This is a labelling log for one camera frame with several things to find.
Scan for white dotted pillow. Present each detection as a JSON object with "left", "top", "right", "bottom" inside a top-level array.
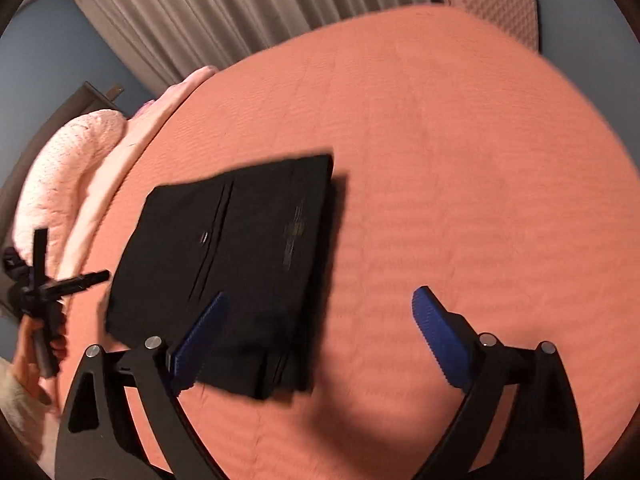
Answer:
[{"left": 12, "top": 109, "right": 126, "bottom": 256}]

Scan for person's left hand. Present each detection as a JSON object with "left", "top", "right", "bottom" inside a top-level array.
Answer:
[{"left": 12, "top": 316, "right": 69, "bottom": 408}]

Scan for person's left forearm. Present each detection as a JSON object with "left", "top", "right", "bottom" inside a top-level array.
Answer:
[{"left": 0, "top": 357, "right": 58, "bottom": 466}]

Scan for black pants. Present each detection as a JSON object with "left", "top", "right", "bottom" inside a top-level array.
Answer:
[{"left": 104, "top": 154, "right": 337, "bottom": 401}]

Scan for pink suitcase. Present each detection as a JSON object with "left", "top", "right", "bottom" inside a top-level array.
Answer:
[{"left": 437, "top": 0, "right": 541, "bottom": 53}]

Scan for dark brown headboard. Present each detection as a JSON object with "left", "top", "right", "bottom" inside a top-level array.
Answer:
[{"left": 0, "top": 81, "right": 126, "bottom": 221}]

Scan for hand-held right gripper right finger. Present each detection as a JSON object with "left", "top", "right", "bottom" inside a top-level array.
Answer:
[{"left": 412, "top": 286, "right": 585, "bottom": 480}]

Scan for pink quilted bed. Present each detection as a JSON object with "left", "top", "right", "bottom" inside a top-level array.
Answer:
[{"left": 55, "top": 2, "right": 640, "bottom": 480}]

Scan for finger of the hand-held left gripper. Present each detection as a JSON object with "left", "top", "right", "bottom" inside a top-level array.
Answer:
[
  {"left": 32, "top": 228, "right": 52, "bottom": 283},
  {"left": 47, "top": 269, "right": 112, "bottom": 295}
]

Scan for pale pink blanket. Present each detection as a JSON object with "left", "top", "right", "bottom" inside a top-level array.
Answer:
[{"left": 52, "top": 65, "right": 221, "bottom": 281}]

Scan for grey curtain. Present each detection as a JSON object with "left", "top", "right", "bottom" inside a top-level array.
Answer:
[{"left": 67, "top": 0, "right": 446, "bottom": 98}]

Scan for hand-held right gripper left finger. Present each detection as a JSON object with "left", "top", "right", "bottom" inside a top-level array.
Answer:
[{"left": 56, "top": 291, "right": 226, "bottom": 480}]

